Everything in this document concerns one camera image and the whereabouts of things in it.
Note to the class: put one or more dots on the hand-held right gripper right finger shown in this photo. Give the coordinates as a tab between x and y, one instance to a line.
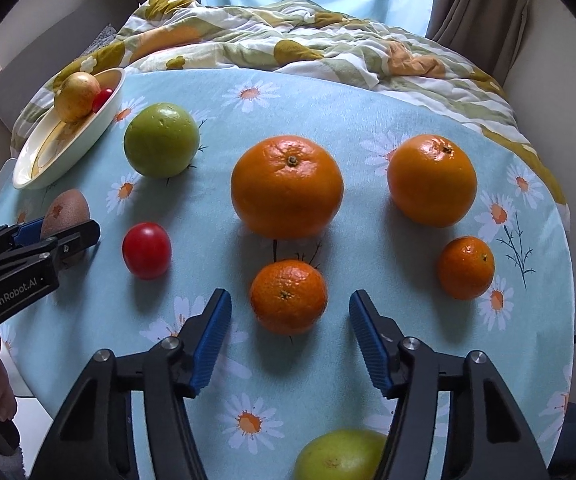
368	342

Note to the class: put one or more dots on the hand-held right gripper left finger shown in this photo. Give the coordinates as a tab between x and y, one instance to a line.
212	342

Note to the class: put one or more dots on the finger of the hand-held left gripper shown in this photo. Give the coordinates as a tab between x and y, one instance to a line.
75	240
27	231

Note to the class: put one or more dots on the brown kiwi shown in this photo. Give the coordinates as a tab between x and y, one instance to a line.
68	207

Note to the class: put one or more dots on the large red tomato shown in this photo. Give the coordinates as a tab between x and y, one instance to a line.
147	251

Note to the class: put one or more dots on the cream oval bowl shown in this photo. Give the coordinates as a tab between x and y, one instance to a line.
53	155

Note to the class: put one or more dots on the pale yellow-green apple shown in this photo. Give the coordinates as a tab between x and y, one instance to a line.
338	455

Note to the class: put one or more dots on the small mandarin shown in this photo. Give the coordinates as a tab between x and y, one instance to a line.
465	268

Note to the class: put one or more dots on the dark green apple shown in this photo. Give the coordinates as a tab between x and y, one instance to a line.
162	140

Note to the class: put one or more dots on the small red tomato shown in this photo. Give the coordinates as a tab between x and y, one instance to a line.
102	101

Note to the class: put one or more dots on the yellow apple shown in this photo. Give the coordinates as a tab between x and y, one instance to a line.
75	97

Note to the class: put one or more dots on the large orange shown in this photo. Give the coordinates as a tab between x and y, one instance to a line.
288	187

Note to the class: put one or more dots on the medium glossy orange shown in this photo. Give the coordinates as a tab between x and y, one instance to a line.
431	180

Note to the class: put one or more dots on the grey bed headboard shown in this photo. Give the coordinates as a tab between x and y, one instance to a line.
43	35

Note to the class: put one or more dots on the grey speckled pillow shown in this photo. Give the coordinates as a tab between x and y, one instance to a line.
100	37

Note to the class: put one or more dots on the light blue daisy tablecloth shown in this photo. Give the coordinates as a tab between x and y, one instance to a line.
347	110

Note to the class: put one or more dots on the green floral quilt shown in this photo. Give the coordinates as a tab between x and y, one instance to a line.
318	40

